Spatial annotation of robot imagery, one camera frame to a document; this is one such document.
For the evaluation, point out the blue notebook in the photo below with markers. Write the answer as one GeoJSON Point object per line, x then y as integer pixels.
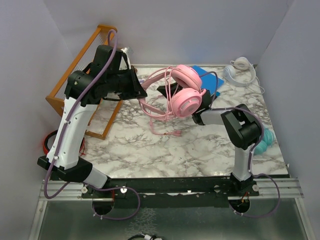
{"type": "Point", "coordinates": [209, 81]}

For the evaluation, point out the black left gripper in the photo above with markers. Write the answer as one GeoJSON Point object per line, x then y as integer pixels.
{"type": "Point", "coordinates": [136, 90]}

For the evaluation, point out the black front mounting rail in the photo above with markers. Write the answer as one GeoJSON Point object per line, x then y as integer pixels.
{"type": "Point", "coordinates": [173, 192]}

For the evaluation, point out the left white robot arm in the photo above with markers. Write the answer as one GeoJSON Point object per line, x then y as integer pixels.
{"type": "Point", "coordinates": [68, 165]}

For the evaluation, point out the white headphones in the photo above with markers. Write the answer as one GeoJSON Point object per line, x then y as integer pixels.
{"type": "Point", "coordinates": [242, 65]}

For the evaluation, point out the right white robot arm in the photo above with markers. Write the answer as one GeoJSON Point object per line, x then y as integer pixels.
{"type": "Point", "coordinates": [244, 130]}

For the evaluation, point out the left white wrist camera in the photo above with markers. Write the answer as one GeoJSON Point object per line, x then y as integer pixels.
{"type": "Point", "coordinates": [128, 51]}

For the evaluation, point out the teal cat-ear headphones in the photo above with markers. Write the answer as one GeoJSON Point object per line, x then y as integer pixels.
{"type": "Point", "coordinates": [267, 141]}

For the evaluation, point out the red black headphones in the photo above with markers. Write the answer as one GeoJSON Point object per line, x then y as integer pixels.
{"type": "Point", "coordinates": [47, 143]}

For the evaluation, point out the pink cat-ear headphones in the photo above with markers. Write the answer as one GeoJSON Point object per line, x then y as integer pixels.
{"type": "Point", "coordinates": [182, 104]}

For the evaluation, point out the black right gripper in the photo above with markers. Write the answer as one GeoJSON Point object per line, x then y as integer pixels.
{"type": "Point", "coordinates": [174, 88]}

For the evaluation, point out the wooden tiered shelf rack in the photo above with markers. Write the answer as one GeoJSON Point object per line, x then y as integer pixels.
{"type": "Point", "coordinates": [78, 82]}

